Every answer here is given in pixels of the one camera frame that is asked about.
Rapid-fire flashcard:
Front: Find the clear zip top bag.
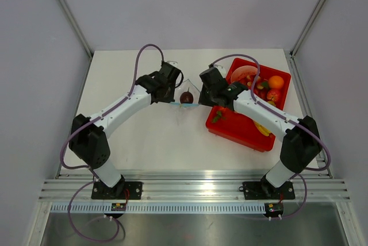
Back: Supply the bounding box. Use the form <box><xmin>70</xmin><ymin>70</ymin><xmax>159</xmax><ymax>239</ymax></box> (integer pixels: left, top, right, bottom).
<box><xmin>170</xmin><ymin>79</ymin><xmax>200</xmax><ymax>125</ymax></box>

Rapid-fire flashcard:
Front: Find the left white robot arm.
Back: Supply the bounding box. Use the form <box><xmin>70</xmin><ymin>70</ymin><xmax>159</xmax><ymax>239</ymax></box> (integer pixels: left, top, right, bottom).
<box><xmin>68</xmin><ymin>61</ymin><xmax>183</xmax><ymax>199</ymax></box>

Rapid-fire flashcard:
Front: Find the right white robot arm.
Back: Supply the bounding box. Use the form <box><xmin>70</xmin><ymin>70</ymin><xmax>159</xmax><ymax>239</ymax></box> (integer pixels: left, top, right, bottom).
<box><xmin>199</xmin><ymin>67</ymin><xmax>322</xmax><ymax>199</ymax></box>

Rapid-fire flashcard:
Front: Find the watermelon slice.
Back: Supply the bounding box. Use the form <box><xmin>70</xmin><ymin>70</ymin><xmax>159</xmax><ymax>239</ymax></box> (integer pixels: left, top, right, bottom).
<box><xmin>231</xmin><ymin>66</ymin><xmax>258</xmax><ymax>83</ymax></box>

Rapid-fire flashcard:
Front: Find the lychee bunch with leaf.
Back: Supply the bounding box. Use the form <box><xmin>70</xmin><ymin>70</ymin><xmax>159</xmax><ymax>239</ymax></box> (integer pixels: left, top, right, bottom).
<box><xmin>239</xmin><ymin>76</ymin><xmax>270</xmax><ymax>100</ymax></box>

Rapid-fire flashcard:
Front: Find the red plastic tray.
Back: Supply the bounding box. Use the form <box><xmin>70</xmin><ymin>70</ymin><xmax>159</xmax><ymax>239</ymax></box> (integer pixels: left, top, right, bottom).
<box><xmin>205</xmin><ymin>65</ymin><xmax>291</xmax><ymax>152</ymax></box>

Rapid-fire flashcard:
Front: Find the orange fruit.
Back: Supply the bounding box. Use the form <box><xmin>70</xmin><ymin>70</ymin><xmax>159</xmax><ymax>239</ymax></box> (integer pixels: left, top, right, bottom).
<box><xmin>268</xmin><ymin>75</ymin><xmax>285</xmax><ymax>90</ymax></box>

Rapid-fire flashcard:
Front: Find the yellow banana bunch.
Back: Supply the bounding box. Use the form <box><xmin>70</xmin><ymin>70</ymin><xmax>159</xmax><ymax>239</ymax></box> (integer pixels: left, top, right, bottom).
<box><xmin>253</xmin><ymin>121</ymin><xmax>272</xmax><ymax>137</ymax></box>

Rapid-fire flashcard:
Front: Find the left circuit board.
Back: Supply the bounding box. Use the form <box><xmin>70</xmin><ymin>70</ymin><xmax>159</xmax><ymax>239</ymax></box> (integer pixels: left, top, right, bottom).
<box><xmin>111</xmin><ymin>202</ymin><xmax>127</xmax><ymax>212</ymax></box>

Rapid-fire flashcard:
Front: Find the circuit board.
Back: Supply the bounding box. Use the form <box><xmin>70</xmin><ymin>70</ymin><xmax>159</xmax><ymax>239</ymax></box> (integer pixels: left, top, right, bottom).
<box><xmin>265</xmin><ymin>203</ymin><xmax>284</xmax><ymax>217</ymax></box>
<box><xmin>111</xmin><ymin>202</ymin><xmax>127</xmax><ymax>212</ymax></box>

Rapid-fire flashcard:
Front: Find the right circuit board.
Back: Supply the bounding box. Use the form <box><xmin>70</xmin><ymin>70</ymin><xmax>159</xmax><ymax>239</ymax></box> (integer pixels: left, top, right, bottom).
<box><xmin>265</xmin><ymin>203</ymin><xmax>284</xmax><ymax>217</ymax></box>

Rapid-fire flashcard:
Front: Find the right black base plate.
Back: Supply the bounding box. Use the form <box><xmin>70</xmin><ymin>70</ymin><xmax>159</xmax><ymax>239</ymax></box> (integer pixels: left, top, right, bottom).
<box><xmin>239</xmin><ymin>181</ymin><xmax>296</xmax><ymax>200</ymax></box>

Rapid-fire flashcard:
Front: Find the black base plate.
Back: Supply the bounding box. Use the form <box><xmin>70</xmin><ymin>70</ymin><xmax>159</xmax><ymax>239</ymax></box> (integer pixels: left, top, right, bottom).
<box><xmin>91</xmin><ymin>181</ymin><xmax>143</xmax><ymax>200</ymax></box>
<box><xmin>239</xmin><ymin>181</ymin><xmax>296</xmax><ymax>200</ymax></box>

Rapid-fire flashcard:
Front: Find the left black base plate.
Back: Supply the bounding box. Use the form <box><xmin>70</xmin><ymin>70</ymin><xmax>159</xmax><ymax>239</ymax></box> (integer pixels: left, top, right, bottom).
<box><xmin>91</xmin><ymin>181</ymin><xmax>143</xmax><ymax>200</ymax></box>

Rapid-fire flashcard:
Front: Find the aluminium rail frame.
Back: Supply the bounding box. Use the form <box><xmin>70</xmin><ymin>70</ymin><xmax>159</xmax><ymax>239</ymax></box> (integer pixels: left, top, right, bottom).
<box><xmin>39</xmin><ymin>170</ymin><xmax>351</xmax><ymax>202</ymax></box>

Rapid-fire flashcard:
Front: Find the left aluminium corner post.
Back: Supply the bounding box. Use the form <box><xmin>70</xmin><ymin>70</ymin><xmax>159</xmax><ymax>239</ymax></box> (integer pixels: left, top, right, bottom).
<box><xmin>56</xmin><ymin>0</ymin><xmax>94</xmax><ymax>61</ymax></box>

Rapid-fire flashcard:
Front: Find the aluminium corner post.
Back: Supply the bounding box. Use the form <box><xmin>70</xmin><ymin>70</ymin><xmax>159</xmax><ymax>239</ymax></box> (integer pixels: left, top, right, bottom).
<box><xmin>290</xmin><ymin>0</ymin><xmax>328</xmax><ymax>59</ymax></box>
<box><xmin>56</xmin><ymin>0</ymin><xmax>94</xmax><ymax>61</ymax></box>

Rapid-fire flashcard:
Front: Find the white slotted cable duct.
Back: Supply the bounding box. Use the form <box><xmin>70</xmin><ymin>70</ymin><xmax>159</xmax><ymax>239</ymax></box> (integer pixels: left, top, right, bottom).
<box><xmin>51</xmin><ymin>202</ymin><xmax>266</xmax><ymax>214</ymax></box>

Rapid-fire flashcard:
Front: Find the right aluminium corner post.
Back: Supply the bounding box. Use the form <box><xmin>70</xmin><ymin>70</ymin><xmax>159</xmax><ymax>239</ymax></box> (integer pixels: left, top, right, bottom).
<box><xmin>290</xmin><ymin>0</ymin><xmax>328</xmax><ymax>59</ymax></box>

